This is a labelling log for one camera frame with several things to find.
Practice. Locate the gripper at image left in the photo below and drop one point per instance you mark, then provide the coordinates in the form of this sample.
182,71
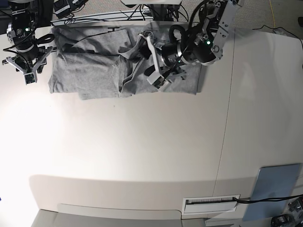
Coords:
29,68

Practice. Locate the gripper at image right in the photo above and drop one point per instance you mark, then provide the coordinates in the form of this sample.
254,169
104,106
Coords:
167,58

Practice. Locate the grey T-shirt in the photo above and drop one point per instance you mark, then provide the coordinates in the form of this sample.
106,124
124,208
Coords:
101,62

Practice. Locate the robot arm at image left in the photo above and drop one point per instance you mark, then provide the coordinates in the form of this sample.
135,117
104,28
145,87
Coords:
30,54

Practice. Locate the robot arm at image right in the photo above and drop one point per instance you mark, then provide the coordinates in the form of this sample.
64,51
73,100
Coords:
202,42

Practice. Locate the black box with white label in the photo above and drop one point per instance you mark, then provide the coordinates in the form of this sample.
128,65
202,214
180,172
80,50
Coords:
60,7

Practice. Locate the blue-grey flat panel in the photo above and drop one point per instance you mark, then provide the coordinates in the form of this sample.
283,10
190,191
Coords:
272,182

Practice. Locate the black device bottom right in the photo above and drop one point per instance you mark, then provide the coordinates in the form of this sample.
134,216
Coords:
285,220

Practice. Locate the black central stand with cables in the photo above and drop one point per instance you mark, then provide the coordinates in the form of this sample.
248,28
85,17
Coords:
163,12

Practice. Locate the white cable grommet slot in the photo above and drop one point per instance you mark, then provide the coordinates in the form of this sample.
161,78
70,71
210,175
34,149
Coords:
209,205

